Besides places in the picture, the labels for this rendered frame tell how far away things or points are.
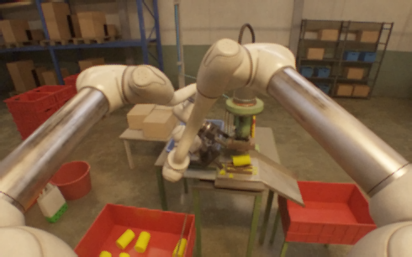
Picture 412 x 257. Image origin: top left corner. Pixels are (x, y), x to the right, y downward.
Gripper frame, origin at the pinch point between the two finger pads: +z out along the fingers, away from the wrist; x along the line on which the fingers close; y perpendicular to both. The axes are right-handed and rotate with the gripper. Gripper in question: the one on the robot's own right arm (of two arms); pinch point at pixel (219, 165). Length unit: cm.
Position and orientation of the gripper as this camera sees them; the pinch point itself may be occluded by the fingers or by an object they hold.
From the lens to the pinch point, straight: 129.2
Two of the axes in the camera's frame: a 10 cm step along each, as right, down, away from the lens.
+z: 6.3, 5.9, 5.1
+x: -7.3, 6.8, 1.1
